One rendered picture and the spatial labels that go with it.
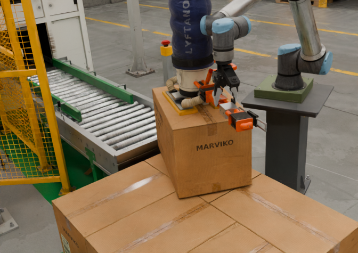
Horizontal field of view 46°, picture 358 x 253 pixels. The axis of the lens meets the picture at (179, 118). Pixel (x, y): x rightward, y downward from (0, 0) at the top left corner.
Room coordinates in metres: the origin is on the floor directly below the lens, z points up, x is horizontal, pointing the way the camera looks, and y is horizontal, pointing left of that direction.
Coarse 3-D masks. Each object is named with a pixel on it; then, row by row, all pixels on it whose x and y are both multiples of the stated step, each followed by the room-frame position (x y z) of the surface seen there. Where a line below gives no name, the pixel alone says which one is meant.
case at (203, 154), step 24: (168, 120) 1.89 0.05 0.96; (192, 120) 1.86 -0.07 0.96; (216, 120) 1.84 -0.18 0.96; (168, 144) 1.94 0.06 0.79; (192, 144) 1.80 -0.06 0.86; (216, 144) 1.82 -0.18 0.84; (240, 144) 1.84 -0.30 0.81; (168, 168) 2.02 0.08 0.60; (192, 168) 1.80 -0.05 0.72; (216, 168) 1.82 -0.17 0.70; (240, 168) 1.84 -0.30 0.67; (192, 192) 1.79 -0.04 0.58
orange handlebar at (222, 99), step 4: (228, 64) 2.31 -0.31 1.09; (232, 64) 2.27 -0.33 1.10; (236, 68) 2.24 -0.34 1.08; (204, 80) 2.04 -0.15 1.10; (196, 84) 2.01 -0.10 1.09; (208, 96) 1.84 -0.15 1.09; (212, 96) 1.81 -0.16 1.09; (220, 96) 1.80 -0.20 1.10; (224, 96) 1.79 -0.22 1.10; (212, 100) 1.79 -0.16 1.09; (220, 100) 1.76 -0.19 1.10; (224, 100) 1.76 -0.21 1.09; (228, 112) 1.62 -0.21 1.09; (244, 124) 1.50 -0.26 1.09; (248, 124) 1.50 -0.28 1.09; (252, 124) 1.51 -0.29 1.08; (244, 128) 1.50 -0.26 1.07
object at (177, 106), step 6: (168, 90) 2.26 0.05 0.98; (174, 90) 2.17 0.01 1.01; (168, 96) 2.16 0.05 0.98; (174, 102) 2.06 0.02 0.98; (180, 102) 2.03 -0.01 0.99; (174, 108) 2.01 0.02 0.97; (180, 108) 1.97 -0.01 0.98; (186, 108) 1.97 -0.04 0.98; (192, 108) 1.97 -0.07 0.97; (180, 114) 1.93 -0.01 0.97; (186, 114) 1.94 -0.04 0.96
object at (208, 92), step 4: (212, 84) 1.93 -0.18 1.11; (200, 88) 1.89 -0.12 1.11; (204, 88) 1.91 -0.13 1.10; (208, 88) 1.90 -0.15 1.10; (212, 88) 1.90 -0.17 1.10; (200, 92) 1.91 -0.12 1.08; (204, 92) 1.84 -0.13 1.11; (208, 92) 1.84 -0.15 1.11; (200, 96) 1.89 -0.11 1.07; (204, 96) 1.86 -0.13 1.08; (204, 100) 1.84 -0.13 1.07; (208, 100) 1.84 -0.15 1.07
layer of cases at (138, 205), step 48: (96, 192) 1.92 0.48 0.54; (144, 192) 1.88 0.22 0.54; (240, 192) 1.81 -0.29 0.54; (288, 192) 1.78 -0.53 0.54; (96, 240) 1.53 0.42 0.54; (144, 240) 1.50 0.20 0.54; (192, 240) 1.48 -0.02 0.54; (240, 240) 1.45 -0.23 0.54; (288, 240) 1.43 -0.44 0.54; (336, 240) 1.41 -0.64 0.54
